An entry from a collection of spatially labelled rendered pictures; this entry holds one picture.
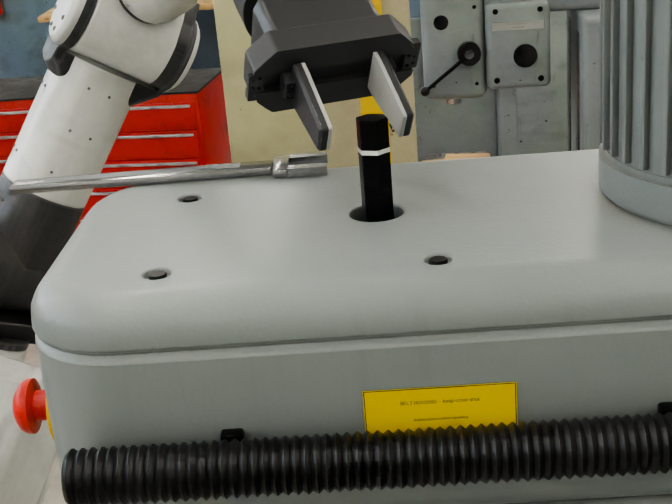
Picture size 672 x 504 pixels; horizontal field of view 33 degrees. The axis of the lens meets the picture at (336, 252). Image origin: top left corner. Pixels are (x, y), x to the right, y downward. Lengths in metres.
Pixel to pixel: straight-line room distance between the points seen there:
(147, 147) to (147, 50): 4.38
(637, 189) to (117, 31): 0.57
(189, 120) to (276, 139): 2.87
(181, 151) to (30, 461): 4.33
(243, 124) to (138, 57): 1.42
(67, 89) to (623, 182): 0.60
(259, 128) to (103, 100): 1.40
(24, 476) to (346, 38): 0.60
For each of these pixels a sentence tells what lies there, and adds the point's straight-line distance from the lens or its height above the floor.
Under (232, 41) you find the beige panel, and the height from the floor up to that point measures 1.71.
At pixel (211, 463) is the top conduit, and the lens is 0.66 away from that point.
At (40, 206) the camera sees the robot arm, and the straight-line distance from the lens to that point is 1.16.
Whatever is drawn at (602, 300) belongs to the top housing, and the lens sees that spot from 0.65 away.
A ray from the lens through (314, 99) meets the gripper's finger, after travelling 0.75.
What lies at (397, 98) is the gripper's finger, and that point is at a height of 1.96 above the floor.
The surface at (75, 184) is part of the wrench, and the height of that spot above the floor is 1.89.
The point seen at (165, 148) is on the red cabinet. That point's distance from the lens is 5.47.
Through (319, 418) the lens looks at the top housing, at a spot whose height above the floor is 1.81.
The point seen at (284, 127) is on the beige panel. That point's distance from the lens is 2.52.
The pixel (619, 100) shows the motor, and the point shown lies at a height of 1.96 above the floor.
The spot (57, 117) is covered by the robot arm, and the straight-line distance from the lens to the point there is 1.15.
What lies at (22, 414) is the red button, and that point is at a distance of 0.83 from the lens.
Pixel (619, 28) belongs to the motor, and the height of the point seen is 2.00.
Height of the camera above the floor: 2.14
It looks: 21 degrees down
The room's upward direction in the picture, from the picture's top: 5 degrees counter-clockwise
